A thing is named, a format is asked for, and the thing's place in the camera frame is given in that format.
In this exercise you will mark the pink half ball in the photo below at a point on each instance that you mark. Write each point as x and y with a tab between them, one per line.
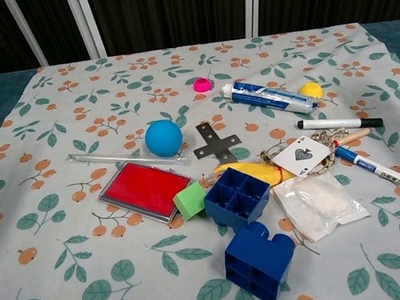
201	85

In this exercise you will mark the white double partition post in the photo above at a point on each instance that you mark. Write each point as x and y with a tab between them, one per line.
87	24

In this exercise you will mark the blue ball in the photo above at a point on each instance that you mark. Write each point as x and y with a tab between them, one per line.
163	138

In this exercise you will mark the gauze in clear packet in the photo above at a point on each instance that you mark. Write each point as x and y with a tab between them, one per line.
319	204

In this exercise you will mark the blue studded building brick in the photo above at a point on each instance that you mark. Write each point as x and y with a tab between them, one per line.
261	264

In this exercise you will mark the clear wrapped straw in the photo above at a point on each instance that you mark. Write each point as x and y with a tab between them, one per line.
119	157

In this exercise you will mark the yellow ball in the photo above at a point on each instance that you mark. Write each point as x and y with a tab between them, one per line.
311	90

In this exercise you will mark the ace of spades card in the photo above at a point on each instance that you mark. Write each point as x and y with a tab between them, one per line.
299	156

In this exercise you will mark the blue hollow building brick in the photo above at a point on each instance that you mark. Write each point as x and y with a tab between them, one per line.
236	197

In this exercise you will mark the yellow rubber toy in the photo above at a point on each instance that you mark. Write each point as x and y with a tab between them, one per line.
265	175

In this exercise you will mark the green foam cube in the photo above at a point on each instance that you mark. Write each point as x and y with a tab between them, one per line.
188	201

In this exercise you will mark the wooden stick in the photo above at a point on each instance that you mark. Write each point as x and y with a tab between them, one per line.
354	135

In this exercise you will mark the floral print tablecloth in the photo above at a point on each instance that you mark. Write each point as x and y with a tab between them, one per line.
87	248

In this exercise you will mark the red stamp pad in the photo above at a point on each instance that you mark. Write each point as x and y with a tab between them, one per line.
142	189

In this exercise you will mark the metal cross bracket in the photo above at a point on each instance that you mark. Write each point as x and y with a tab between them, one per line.
214	144

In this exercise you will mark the black capped marker pen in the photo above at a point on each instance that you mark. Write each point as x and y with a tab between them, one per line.
338	124

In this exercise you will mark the blue white toothpaste tube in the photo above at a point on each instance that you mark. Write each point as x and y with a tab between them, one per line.
271	97

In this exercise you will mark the blue capped marker pen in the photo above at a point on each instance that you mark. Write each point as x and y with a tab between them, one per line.
382	171

